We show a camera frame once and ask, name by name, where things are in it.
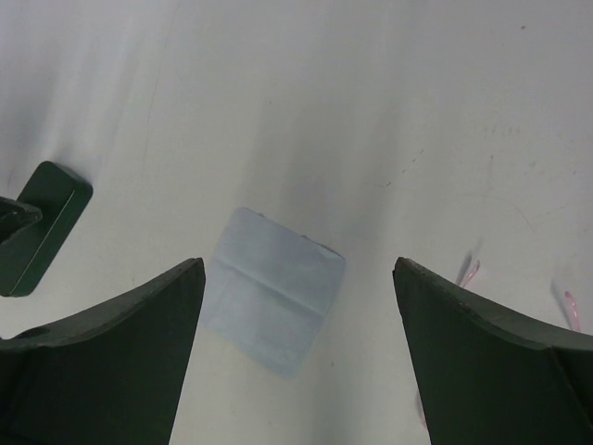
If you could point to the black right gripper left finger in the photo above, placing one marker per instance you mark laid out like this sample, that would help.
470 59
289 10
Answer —
111 374

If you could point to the light blue cleaning cloth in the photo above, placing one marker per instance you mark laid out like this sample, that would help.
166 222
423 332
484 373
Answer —
269 289

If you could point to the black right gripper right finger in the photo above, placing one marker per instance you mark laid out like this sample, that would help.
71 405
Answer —
500 371

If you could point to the pink transparent sunglasses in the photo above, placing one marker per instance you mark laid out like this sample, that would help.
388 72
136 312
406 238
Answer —
472 273

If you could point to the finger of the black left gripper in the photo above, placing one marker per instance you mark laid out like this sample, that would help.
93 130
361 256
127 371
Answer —
15 217

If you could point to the dark green glasses case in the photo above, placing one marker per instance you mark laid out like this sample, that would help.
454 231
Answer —
62 195

